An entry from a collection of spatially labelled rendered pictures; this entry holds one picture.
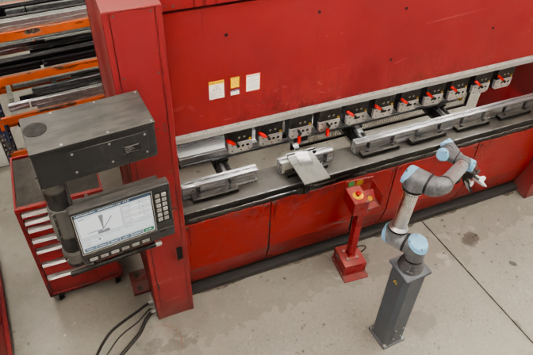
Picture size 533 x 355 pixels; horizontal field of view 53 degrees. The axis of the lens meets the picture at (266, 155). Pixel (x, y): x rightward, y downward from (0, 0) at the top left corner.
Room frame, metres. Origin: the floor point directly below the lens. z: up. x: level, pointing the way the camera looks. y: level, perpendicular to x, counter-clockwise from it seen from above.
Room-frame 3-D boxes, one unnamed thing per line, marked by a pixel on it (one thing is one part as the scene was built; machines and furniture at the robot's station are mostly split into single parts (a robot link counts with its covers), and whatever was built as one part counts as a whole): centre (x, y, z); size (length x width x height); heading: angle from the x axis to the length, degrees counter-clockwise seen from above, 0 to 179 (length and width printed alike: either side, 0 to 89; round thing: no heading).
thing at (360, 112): (2.77, -0.55, 1.26); 0.15 x 0.09 x 0.17; 114
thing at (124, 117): (1.69, 0.74, 1.53); 0.51 x 0.25 x 0.85; 119
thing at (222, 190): (2.32, 0.31, 0.89); 0.30 x 0.05 x 0.03; 114
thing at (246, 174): (2.40, 0.29, 0.92); 0.50 x 0.06 x 0.10; 114
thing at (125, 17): (2.38, 0.75, 1.15); 0.85 x 0.25 x 2.30; 24
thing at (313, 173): (2.49, -0.27, 1.00); 0.26 x 0.18 x 0.01; 24
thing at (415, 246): (1.92, -0.87, 0.94); 0.13 x 0.12 x 0.14; 53
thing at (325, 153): (2.65, -0.26, 0.92); 0.39 x 0.06 x 0.10; 114
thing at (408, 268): (1.92, -0.87, 0.82); 0.15 x 0.15 x 0.10
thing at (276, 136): (2.53, -0.01, 1.26); 0.15 x 0.09 x 0.17; 114
